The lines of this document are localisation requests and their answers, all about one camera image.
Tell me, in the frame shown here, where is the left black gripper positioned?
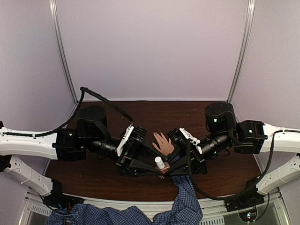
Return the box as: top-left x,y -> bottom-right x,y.
84,134 -> 168,178

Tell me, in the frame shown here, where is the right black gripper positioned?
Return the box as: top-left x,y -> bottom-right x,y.
160,130 -> 234,178

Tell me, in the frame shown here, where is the pink nail polish bottle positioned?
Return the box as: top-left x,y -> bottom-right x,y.
156,162 -> 170,175

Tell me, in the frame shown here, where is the white nail polish cap brush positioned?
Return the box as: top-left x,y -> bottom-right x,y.
154,157 -> 165,169

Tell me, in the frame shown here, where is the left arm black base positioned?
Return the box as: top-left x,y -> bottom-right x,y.
43,195 -> 84,209

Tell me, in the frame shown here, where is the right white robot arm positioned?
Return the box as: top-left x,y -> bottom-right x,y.
165,102 -> 300,207

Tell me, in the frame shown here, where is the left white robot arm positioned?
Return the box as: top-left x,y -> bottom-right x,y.
0,105 -> 165,208

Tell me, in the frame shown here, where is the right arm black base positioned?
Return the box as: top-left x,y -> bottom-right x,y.
225,194 -> 264,212

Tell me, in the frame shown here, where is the mannequin hand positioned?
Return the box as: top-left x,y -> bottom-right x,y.
152,132 -> 175,157

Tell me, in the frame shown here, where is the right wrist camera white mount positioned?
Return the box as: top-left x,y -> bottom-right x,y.
167,127 -> 203,154

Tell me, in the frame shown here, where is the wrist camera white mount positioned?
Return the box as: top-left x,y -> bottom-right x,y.
167,127 -> 203,154
117,125 -> 147,157

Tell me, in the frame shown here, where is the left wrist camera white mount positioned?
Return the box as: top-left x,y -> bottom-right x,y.
117,125 -> 147,157

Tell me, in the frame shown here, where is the right black cable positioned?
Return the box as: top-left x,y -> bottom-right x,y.
186,131 -> 300,201

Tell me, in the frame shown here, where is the left black braided cable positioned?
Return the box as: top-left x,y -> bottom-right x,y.
2,86 -> 134,139

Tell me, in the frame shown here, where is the right aluminium frame post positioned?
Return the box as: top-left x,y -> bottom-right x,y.
227,0 -> 256,103

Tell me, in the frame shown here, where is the aluminium frame post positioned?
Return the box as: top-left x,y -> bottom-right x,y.
227,0 -> 256,103
49,0 -> 78,104

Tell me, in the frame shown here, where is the left aluminium frame post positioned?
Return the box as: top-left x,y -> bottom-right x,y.
49,0 -> 78,104

